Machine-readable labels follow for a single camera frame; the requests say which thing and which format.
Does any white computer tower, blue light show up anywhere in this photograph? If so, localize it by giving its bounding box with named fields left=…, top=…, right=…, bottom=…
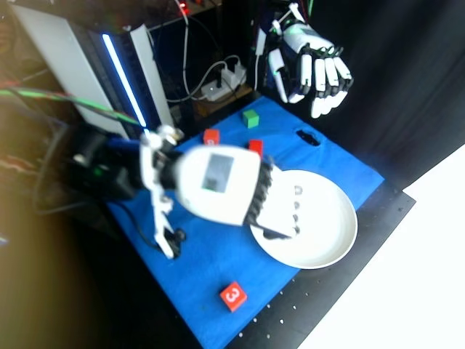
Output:
left=10, top=3, right=175, bottom=139

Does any green cube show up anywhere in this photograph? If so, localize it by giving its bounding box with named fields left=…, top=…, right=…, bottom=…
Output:
left=242, top=110, right=260, bottom=129

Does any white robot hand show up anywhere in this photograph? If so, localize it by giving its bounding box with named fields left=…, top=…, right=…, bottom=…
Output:
left=267, top=22, right=355, bottom=119
left=174, top=144, right=303, bottom=241

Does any white round plate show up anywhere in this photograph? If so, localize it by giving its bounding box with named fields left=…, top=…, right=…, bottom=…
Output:
left=247, top=169, right=359, bottom=270

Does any white cable adapter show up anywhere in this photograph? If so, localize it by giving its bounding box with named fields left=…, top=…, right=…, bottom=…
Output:
left=255, top=28, right=268, bottom=56

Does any white power strip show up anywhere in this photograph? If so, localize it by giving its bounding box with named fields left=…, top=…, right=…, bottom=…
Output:
left=201, top=61, right=248, bottom=102

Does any blue cloth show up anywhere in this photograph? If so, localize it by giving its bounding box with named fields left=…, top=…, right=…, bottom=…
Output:
left=105, top=95, right=386, bottom=349

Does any white cable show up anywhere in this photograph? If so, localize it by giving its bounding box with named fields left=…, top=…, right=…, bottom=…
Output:
left=173, top=0, right=192, bottom=96

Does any red cube with number three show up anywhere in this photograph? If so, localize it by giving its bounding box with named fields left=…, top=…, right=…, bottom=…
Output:
left=219, top=281, right=248, bottom=313

